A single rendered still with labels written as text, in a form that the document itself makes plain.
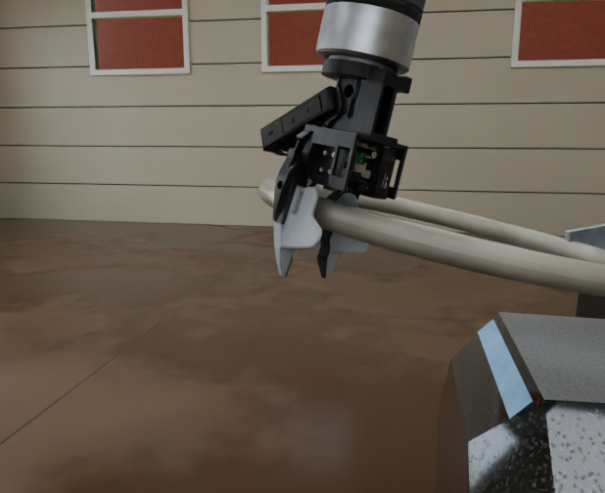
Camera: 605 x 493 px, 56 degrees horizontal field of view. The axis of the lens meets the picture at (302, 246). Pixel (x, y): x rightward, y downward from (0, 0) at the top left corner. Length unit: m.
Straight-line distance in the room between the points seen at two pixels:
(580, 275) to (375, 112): 0.23
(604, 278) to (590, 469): 0.29
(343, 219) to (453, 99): 6.38
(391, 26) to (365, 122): 0.08
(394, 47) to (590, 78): 6.64
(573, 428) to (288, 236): 0.44
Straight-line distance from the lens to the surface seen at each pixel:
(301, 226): 0.54
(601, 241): 0.93
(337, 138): 0.51
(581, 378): 0.88
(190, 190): 7.45
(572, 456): 0.79
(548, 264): 0.53
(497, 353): 0.98
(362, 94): 0.53
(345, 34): 0.53
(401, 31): 0.54
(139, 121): 7.68
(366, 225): 0.52
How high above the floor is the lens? 1.20
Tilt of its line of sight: 12 degrees down
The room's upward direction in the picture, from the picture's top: straight up
